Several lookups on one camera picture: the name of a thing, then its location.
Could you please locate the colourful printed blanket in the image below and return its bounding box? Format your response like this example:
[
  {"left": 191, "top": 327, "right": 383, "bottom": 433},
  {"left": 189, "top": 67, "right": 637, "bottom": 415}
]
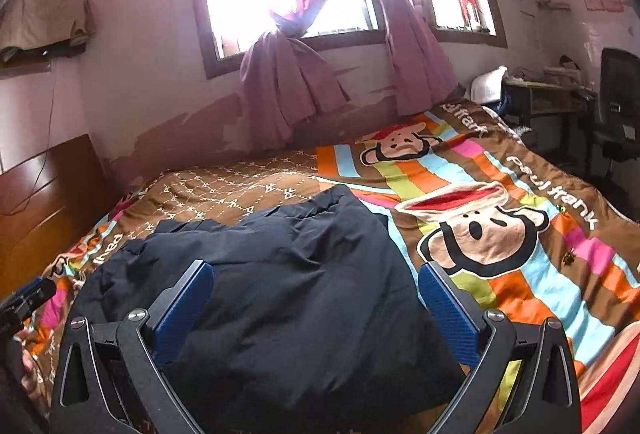
[{"left": 20, "top": 96, "right": 640, "bottom": 434}]

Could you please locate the thin dark cable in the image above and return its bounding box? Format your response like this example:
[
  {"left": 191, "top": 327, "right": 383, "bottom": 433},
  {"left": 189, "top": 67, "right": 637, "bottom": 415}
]
[{"left": 9, "top": 56, "right": 57, "bottom": 215}]

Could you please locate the brown wooden headboard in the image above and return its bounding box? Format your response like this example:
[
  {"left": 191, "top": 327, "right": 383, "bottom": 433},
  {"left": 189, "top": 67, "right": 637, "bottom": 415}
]
[{"left": 0, "top": 134, "right": 110, "bottom": 301}]

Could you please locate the dark desk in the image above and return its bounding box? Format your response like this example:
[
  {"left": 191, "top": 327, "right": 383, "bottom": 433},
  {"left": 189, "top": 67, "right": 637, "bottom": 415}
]
[{"left": 501, "top": 78, "right": 597, "bottom": 175}]

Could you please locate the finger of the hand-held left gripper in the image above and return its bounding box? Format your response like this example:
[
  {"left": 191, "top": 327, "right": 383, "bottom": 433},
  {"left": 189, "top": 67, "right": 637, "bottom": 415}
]
[{"left": 0, "top": 278, "right": 57, "bottom": 321}]

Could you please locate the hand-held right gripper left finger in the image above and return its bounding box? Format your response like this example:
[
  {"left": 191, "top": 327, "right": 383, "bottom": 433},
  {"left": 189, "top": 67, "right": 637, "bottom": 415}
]
[{"left": 50, "top": 260, "right": 215, "bottom": 434}]

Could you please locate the wall shelf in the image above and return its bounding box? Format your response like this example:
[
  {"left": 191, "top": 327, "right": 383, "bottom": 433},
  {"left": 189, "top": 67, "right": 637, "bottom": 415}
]
[{"left": 0, "top": 41, "right": 86, "bottom": 77}]

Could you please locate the black office chair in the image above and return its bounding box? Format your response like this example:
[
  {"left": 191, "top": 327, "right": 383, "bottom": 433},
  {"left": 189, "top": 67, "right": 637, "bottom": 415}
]
[{"left": 582, "top": 47, "right": 640, "bottom": 182}]

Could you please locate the person's left hand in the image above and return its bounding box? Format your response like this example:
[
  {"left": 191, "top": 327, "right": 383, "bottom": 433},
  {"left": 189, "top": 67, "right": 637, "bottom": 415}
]
[{"left": 20, "top": 348, "right": 40, "bottom": 392}]

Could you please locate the pile of desk clutter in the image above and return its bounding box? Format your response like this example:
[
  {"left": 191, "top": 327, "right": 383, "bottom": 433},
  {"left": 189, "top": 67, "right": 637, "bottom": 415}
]
[{"left": 515, "top": 56, "right": 586, "bottom": 88}]

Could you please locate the white pillow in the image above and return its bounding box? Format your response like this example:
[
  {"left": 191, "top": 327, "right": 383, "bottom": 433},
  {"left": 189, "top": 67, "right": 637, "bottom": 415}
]
[{"left": 469, "top": 66, "right": 509, "bottom": 103}]

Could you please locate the pink tied curtain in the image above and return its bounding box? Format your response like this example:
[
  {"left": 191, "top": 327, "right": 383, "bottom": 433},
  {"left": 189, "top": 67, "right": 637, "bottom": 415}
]
[
  {"left": 212, "top": 0, "right": 351, "bottom": 149},
  {"left": 345, "top": 0, "right": 476, "bottom": 117}
]

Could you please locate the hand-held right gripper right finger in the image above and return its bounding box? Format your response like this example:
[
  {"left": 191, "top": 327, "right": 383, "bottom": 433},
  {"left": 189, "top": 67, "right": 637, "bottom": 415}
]
[{"left": 418, "top": 261, "right": 582, "bottom": 434}]

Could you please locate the dark navy padded jacket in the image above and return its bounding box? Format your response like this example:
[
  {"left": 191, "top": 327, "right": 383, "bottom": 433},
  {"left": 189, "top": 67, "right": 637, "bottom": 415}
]
[{"left": 70, "top": 184, "right": 469, "bottom": 434}]

